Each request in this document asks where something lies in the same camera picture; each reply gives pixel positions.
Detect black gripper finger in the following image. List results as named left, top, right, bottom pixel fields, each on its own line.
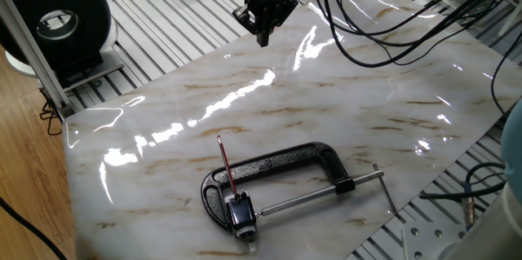
left=263, top=0, right=299, bottom=48
left=232, top=4, right=265, bottom=48

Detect red pencil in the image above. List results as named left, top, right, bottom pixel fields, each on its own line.
left=215, top=134, right=240, bottom=203

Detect marble pattern mat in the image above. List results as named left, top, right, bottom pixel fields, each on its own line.
left=62, top=0, right=522, bottom=260

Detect black metal C-clamp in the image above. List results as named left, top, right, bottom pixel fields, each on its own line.
left=200, top=141, right=399, bottom=233

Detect white perforated mounting plate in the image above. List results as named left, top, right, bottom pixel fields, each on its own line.
left=400, top=221, right=470, bottom=260

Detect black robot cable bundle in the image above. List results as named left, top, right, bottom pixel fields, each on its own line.
left=307, top=0, right=522, bottom=69

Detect grey metal base plate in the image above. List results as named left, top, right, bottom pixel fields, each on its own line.
left=60, top=47, right=126, bottom=93

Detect aluminium frame post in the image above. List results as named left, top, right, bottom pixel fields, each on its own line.
left=0, top=0, right=77, bottom=119

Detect tangled thin black cables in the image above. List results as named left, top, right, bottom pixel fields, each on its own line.
left=38, top=99, right=64, bottom=137

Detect thin black cable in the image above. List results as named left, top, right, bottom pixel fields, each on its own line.
left=489, top=30, right=522, bottom=117

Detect black ring-shaped device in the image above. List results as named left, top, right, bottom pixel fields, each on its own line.
left=0, top=0, right=119, bottom=80

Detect black cable with metal connector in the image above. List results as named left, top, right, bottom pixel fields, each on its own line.
left=418, top=161, right=509, bottom=231

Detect thick black floor cable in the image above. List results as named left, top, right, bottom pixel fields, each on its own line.
left=0, top=196, right=69, bottom=260

